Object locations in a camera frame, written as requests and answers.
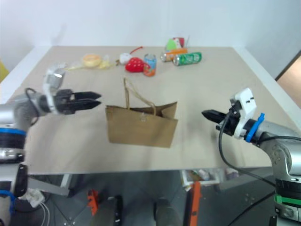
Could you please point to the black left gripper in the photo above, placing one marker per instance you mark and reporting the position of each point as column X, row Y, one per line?
column 63, row 103

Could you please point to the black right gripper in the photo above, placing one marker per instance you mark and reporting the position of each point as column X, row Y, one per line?
column 231, row 122

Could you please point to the brown paper bag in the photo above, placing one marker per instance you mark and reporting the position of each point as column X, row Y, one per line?
column 141, row 131

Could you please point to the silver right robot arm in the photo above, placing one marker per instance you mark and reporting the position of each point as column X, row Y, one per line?
column 279, row 139

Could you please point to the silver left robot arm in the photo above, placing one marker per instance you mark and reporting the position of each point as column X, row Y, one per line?
column 21, row 110

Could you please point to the green red snack pouch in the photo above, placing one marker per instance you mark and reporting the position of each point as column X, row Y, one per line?
column 174, row 43

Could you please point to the yellow snack in clear wrapper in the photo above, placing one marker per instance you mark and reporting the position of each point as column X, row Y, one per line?
column 74, row 67
column 105, row 64

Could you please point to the orange doughnut toy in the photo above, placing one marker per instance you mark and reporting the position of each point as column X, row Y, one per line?
column 91, row 60

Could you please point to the small white wrapper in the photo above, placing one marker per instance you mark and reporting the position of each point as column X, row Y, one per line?
column 60, row 65

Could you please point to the red strawberry plush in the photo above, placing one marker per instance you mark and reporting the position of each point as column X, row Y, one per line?
column 134, row 65

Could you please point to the white box with items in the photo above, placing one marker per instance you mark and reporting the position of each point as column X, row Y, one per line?
column 202, row 176

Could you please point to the green drink can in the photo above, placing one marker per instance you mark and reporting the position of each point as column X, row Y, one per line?
column 187, row 58

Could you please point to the blue and orange drink can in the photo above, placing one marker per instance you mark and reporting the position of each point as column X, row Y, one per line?
column 149, row 66

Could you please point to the brown board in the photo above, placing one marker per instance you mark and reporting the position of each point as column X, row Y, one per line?
column 290, row 75

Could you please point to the yellow bin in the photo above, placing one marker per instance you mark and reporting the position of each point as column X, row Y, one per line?
column 2, row 70

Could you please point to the orange bar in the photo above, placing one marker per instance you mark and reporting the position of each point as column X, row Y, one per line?
column 195, row 202

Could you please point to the orange clamp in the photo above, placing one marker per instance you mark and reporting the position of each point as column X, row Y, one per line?
column 92, row 201

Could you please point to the dark rounded shape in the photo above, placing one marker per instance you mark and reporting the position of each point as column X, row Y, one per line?
column 167, row 212
column 117, row 209

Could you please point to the white power strip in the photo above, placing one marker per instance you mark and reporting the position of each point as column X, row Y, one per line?
column 34, row 196

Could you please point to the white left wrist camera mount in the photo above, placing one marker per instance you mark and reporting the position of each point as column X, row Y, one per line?
column 53, row 81

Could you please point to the grey table frame beam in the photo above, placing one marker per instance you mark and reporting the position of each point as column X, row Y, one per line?
column 49, row 186
column 247, row 179

